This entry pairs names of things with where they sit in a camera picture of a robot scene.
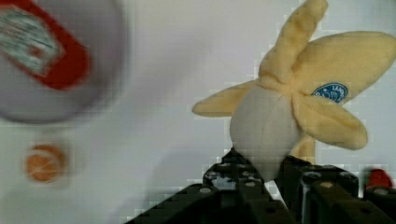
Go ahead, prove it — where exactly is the grey round plate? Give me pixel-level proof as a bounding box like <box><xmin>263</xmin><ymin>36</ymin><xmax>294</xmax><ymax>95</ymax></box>
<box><xmin>0</xmin><ymin>0</ymin><xmax>128</xmax><ymax>125</ymax></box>

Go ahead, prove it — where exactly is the red ketchup bottle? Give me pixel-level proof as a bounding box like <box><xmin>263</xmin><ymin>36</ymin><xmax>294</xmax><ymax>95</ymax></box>
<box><xmin>0</xmin><ymin>0</ymin><xmax>91</xmax><ymax>91</ymax></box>

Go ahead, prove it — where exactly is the orange slice toy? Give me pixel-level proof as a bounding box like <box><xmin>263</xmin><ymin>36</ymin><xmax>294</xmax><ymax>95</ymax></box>
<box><xmin>23</xmin><ymin>144</ymin><xmax>67</xmax><ymax>183</ymax></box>

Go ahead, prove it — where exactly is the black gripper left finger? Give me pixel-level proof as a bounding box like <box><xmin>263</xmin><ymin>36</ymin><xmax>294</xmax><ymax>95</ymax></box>
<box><xmin>125</xmin><ymin>149</ymin><xmax>296</xmax><ymax>224</ymax></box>

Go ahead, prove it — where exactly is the red strawberry toy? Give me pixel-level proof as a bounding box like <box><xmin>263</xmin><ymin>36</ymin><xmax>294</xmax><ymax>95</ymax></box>
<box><xmin>364</xmin><ymin>168</ymin><xmax>393</xmax><ymax>189</ymax></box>

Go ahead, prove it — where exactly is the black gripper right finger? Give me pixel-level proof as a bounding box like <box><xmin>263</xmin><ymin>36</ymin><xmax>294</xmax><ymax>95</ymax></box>
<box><xmin>276</xmin><ymin>156</ymin><xmax>395</xmax><ymax>224</ymax></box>

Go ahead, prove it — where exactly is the yellow plush peeled banana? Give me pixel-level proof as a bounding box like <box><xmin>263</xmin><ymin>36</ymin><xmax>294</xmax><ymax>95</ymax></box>
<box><xmin>192</xmin><ymin>0</ymin><xmax>395</xmax><ymax>181</ymax></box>

